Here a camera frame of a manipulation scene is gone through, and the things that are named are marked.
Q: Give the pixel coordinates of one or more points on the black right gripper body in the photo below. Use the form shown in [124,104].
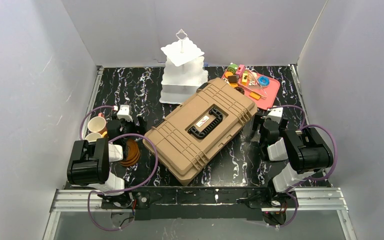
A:
[262,124]

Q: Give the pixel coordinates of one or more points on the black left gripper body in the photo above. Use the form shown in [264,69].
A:
[134,122]

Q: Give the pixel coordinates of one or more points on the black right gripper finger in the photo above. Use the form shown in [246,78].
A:
[255,125]
[283,124]

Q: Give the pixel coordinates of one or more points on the pink serving tray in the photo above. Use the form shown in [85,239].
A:
[262,103]

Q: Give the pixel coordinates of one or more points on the tan plastic tool case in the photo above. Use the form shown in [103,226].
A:
[189,137]

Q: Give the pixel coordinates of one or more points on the white three-tier cake stand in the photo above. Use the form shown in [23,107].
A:
[184,70]

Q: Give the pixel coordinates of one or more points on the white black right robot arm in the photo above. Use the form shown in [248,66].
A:
[307,151]

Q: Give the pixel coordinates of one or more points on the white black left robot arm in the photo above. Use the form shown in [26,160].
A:
[89,163]

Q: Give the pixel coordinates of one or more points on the pink mug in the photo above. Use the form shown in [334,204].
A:
[97,124]

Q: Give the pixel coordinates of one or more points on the orange biscuit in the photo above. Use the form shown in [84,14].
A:
[255,95]

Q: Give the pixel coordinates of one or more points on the yellow mug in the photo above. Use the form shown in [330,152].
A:
[94,136]

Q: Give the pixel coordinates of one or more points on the stack of brown wooden coasters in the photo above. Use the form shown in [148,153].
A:
[133,154]

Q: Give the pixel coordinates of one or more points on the chocolate donut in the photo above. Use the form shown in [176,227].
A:
[240,89]

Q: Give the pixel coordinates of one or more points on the blue donut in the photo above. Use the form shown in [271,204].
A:
[263,81]

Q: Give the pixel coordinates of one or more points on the yellow cake slice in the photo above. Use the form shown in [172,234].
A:
[244,79]

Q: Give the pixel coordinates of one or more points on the pink cake slice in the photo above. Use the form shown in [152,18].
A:
[240,70]

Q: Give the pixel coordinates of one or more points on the green roll cake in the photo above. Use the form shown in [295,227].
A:
[232,68]

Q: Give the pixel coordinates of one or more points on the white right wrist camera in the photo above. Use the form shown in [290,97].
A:
[275,114]

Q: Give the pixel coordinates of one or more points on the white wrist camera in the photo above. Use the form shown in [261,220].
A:
[124,112]
[275,114]

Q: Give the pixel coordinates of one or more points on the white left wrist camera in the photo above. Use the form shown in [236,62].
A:
[124,112]

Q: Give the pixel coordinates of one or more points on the aluminium frame rail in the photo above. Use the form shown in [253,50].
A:
[308,198]

